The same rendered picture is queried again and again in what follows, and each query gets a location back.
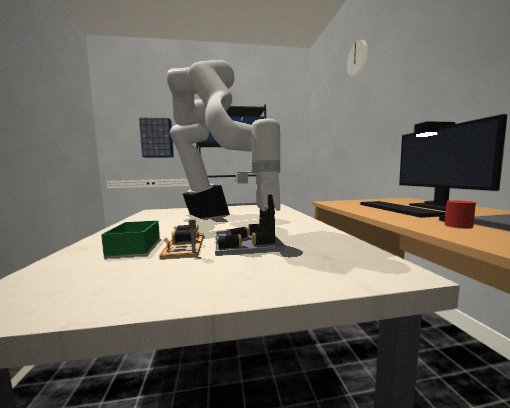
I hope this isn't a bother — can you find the tan battery board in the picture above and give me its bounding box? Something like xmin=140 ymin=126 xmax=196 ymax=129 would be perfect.
xmin=159 ymin=219 xmax=204 ymax=259

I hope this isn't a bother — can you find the green open-top box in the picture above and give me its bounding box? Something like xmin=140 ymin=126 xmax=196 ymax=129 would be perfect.
xmin=101 ymin=220 xmax=160 ymax=258

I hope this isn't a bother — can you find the black battery with gold end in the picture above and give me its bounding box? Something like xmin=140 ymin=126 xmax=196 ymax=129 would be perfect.
xmin=176 ymin=224 xmax=198 ymax=235
xmin=252 ymin=232 xmax=276 ymax=245
xmin=226 ymin=226 xmax=249 ymax=239
xmin=218 ymin=234 xmax=242 ymax=249
xmin=172 ymin=229 xmax=191 ymax=243
xmin=248 ymin=224 xmax=260 ymax=235

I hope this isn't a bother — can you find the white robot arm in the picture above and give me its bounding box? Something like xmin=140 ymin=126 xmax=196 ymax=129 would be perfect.
xmin=167 ymin=60 xmax=280 ymax=194

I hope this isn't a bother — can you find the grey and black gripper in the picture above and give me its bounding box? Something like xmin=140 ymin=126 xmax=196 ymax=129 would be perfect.
xmin=252 ymin=171 xmax=280 ymax=237

